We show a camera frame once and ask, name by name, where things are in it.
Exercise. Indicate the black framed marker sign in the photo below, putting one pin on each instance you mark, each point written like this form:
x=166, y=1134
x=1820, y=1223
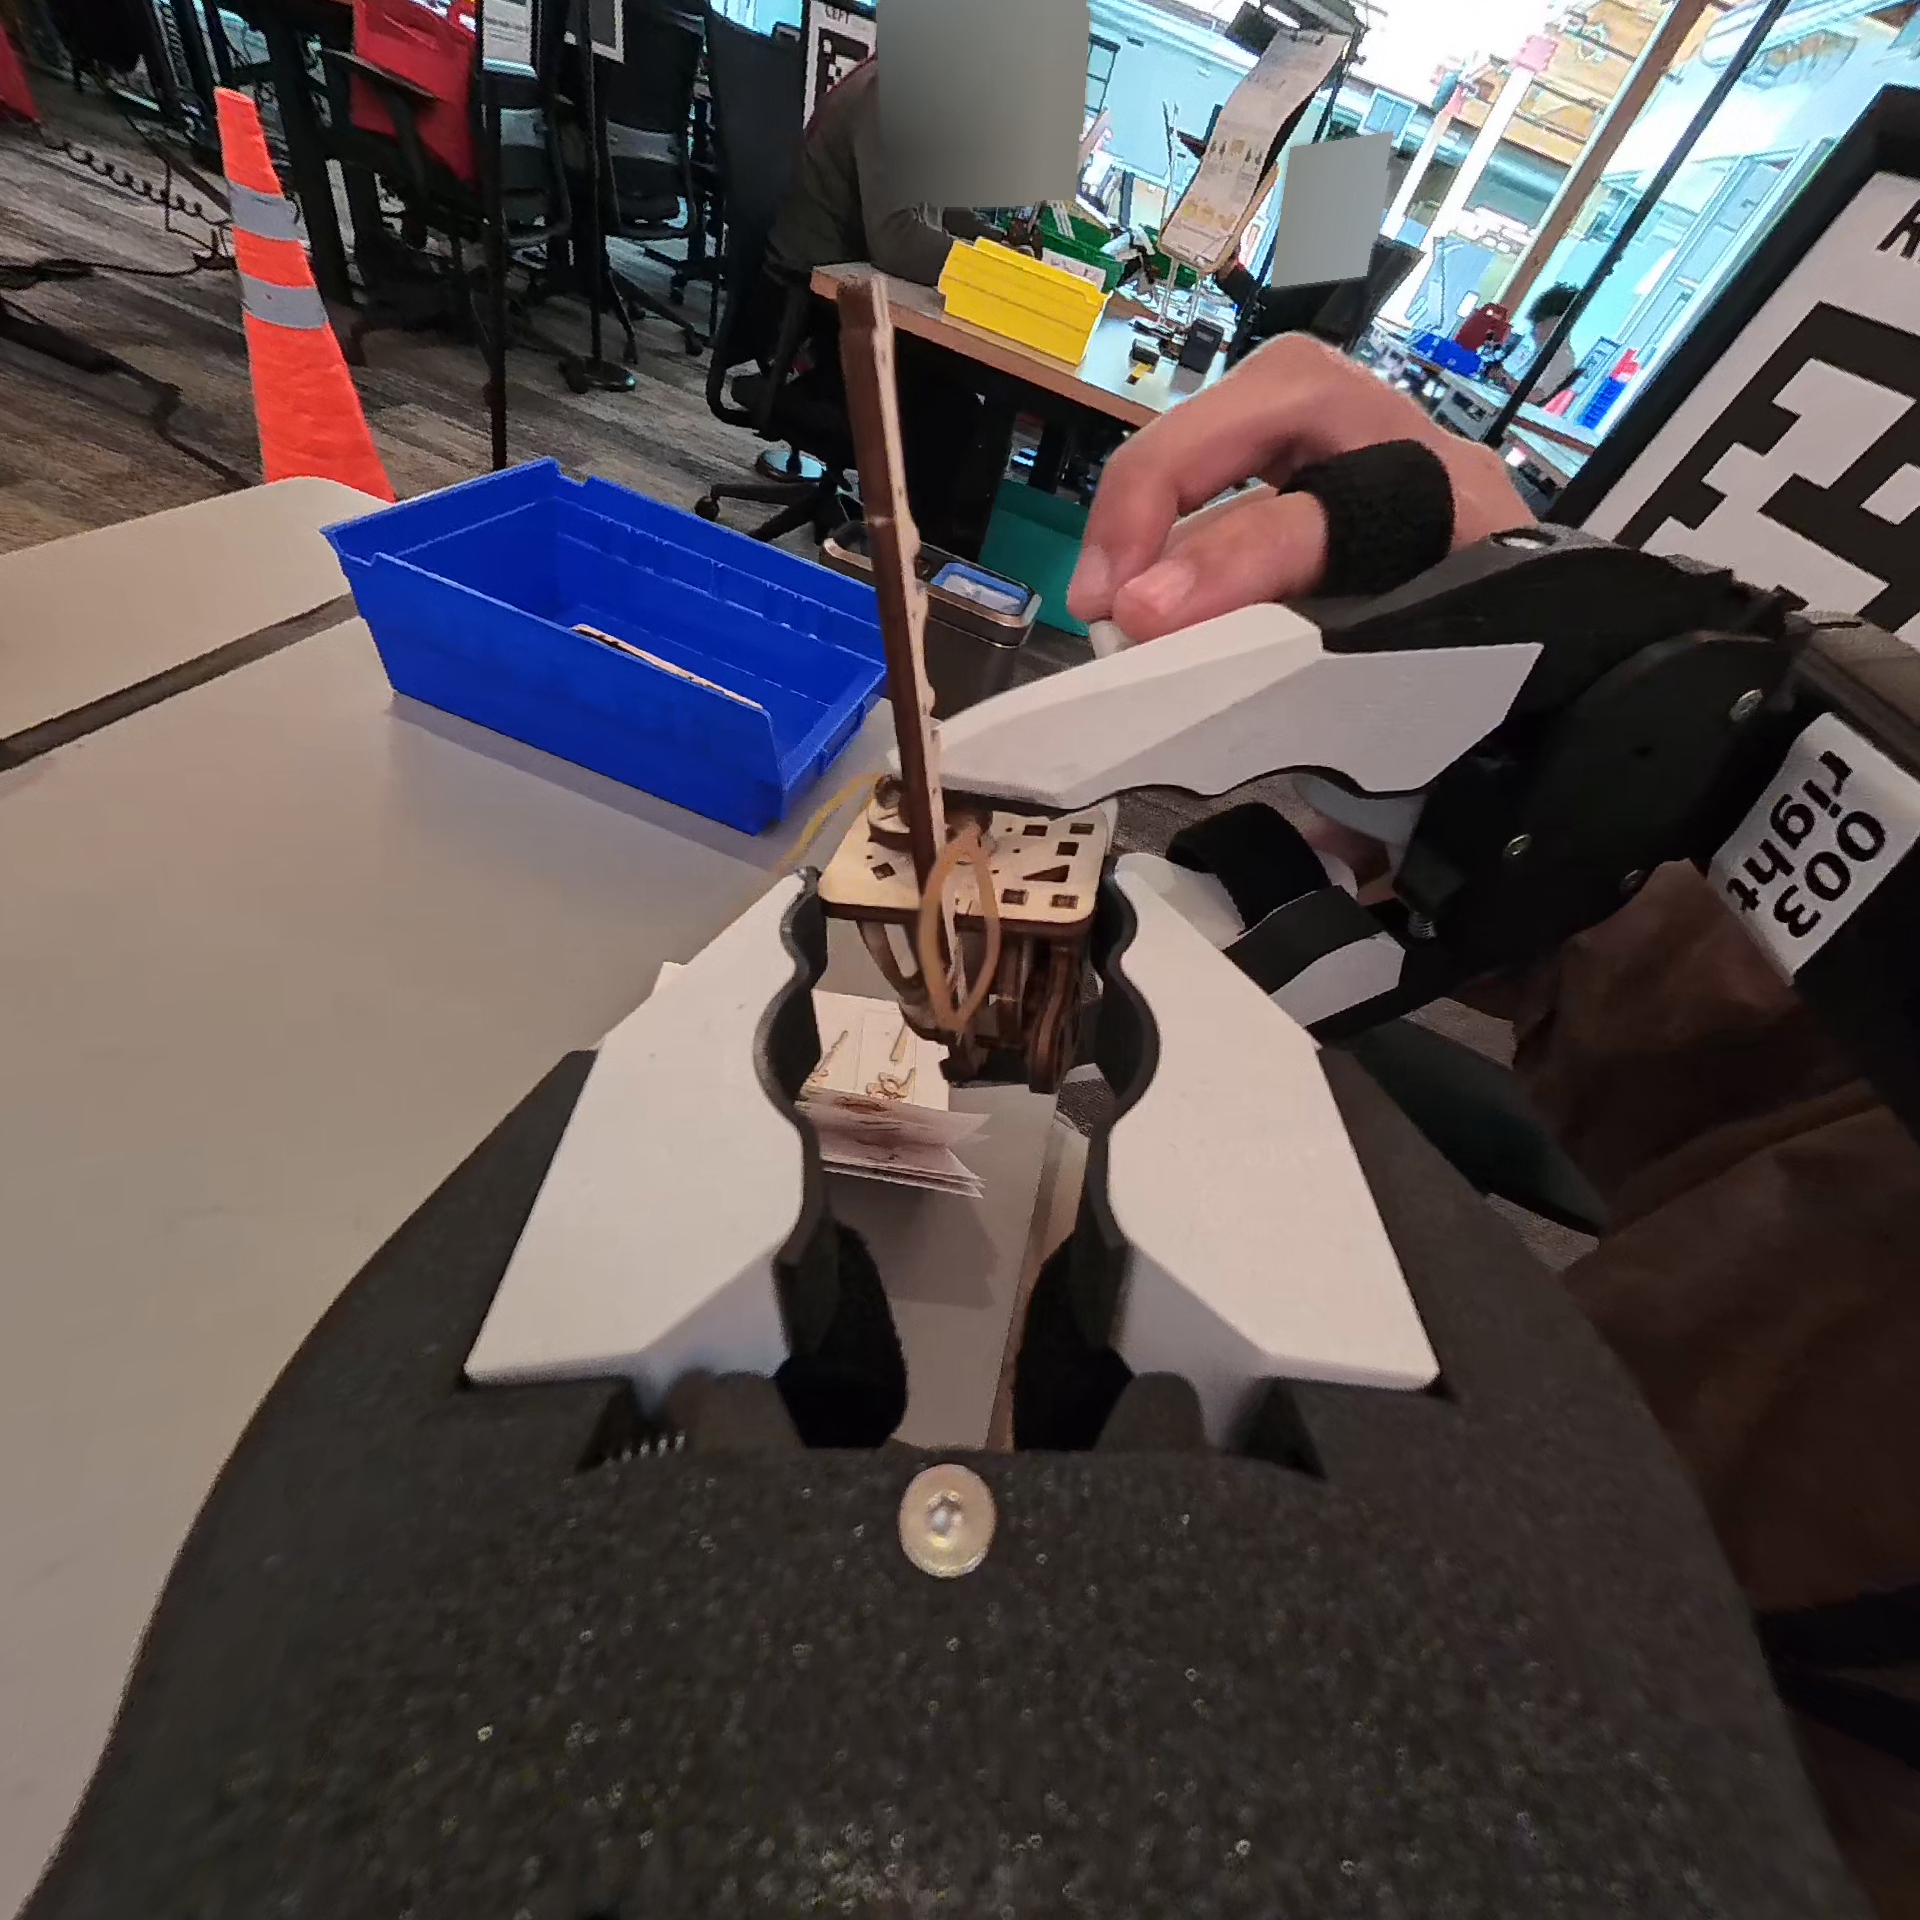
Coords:
x=1800, y=376

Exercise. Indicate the person's right hand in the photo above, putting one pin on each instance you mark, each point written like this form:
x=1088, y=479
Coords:
x=1200, y=482

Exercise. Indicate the yellow plastic bin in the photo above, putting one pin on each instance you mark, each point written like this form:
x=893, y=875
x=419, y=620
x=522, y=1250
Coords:
x=1019, y=308

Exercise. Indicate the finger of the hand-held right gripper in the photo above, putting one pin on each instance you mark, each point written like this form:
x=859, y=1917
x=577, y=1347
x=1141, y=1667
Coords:
x=1318, y=962
x=1171, y=706

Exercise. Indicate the cut-out wooden sheet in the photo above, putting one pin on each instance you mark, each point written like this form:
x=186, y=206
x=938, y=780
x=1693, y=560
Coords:
x=660, y=662

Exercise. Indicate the silver trash can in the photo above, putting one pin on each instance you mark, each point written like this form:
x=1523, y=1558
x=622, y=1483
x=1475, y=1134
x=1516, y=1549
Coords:
x=973, y=639

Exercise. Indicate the wooden model assembly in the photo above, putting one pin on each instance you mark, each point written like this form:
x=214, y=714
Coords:
x=1050, y=869

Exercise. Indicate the orange traffic cone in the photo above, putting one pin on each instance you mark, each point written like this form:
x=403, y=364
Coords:
x=300, y=376

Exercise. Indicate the blue plastic bin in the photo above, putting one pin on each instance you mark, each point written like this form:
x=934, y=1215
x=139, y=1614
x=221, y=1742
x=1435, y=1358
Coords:
x=600, y=734

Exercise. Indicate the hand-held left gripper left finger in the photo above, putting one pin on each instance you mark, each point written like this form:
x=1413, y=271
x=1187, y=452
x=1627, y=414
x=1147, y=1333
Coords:
x=660, y=1200

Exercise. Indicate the tan clipboard stand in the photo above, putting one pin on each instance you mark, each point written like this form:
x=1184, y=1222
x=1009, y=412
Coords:
x=1244, y=135

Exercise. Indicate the green storage box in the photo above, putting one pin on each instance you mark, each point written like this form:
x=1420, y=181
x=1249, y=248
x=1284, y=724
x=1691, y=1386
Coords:
x=1036, y=557

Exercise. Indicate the red office chair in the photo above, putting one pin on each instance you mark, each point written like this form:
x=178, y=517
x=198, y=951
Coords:
x=421, y=91

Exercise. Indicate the tan rubber band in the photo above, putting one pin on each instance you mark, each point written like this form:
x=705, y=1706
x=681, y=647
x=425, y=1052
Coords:
x=929, y=932

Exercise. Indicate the instruction booklet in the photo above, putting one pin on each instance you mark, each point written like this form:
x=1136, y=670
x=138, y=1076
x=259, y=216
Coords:
x=885, y=1142

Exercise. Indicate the person's brown sweater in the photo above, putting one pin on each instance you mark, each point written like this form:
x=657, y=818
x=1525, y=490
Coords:
x=1723, y=1277

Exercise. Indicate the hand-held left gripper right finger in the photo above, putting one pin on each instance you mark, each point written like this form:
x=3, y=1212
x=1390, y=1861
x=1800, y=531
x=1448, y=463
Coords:
x=1244, y=1200

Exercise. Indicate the black office chair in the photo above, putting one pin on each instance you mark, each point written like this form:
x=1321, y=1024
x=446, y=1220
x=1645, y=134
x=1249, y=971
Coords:
x=764, y=224

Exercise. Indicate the notched wooden stick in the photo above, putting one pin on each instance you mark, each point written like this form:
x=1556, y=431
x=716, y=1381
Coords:
x=885, y=494

